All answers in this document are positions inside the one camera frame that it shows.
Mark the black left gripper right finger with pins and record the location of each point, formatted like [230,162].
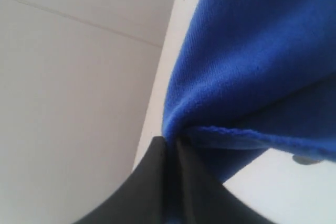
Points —
[204,198]

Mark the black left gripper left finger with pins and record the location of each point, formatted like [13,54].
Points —
[140,198]

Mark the blue towel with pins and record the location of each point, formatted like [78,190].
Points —
[253,75]

